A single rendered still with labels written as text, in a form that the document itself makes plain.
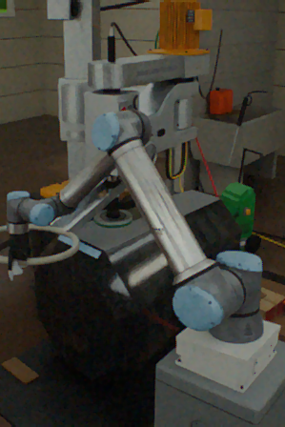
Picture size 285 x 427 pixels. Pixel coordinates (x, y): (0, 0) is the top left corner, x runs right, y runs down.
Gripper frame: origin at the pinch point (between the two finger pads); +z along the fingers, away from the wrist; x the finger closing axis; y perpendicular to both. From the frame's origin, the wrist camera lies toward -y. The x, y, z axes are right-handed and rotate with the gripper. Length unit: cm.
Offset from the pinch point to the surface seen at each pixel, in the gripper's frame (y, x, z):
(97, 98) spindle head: 23, 66, -71
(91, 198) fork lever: 23, 70, -17
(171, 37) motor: 57, 118, -105
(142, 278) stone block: 55, 41, 14
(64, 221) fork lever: 12, 52, -8
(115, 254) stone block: 40, 42, 3
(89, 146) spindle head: 20, 71, -45
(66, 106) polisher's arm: -7, 136, -57
